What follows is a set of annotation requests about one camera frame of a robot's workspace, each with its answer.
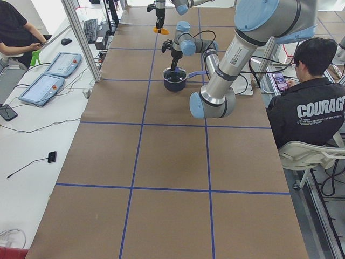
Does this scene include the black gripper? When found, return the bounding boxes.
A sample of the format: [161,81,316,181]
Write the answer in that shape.
[170,49,183,72]
[156,8,165,29]

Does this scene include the yellow plastic corn cob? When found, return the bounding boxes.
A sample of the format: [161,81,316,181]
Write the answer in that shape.
[153,27,169,35]

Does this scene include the glass lid purple knob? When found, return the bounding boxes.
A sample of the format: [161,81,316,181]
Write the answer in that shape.
[163,67,187,83]

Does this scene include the dark blue saucepan purple handle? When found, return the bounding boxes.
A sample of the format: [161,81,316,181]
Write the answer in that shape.
[163,66,207,92]

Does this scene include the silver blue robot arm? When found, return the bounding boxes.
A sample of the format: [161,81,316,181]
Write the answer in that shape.
[147,0,211,30]
[172,0,318,119]

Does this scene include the black keyboard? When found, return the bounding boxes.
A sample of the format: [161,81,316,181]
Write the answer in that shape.
[83,19,98,44]

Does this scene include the orange black power strip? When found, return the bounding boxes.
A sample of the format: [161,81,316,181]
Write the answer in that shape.
[95,51,107,66]

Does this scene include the black computer mouse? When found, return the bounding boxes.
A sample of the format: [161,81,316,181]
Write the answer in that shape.
[61,38,72,46]

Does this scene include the purple screen smartphone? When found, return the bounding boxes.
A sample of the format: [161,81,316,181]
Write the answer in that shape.
[270,72,289,93]

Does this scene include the far blue teach pendant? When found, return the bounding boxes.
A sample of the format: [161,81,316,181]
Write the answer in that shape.
[45,52,82,78]

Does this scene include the blue teach pendant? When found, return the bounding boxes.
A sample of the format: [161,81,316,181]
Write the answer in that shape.
[18,73,65,107]
[45,52,82,78]

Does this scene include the brown table mat blue grid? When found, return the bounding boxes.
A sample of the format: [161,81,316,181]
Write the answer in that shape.
[27,7,308,258]

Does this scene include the green clamp tool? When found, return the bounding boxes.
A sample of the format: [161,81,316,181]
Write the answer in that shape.
[30,50,41,66]

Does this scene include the near blue teach pendant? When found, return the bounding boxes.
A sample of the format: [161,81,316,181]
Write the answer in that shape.
[18,73,65,107]

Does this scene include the person in black shirt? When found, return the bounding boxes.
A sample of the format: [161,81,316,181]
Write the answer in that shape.
[1,1,52,68]

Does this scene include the seated person black courage jacket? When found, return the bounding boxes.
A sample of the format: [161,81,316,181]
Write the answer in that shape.
[266,37,344,148]

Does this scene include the white office chair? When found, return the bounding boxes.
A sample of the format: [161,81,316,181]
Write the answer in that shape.
[278,132,344,190]

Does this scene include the small black device on table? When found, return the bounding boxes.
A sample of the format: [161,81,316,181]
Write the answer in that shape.
[47,151,57,163]

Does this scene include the black smartphone on table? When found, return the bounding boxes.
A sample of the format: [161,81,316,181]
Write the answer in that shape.
[0,104,18,121]

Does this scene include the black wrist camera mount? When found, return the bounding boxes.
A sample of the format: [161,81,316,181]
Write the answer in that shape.
[147,1,156,12]
[161,39,173,53]

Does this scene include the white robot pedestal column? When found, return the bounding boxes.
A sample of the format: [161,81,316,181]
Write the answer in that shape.
[231,44,268,96]

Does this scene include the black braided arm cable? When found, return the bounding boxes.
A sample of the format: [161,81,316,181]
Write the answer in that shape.
[188,30,265,96]

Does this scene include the aluminium frame post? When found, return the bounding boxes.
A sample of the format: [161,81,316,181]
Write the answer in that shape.
[61,0,101,83]

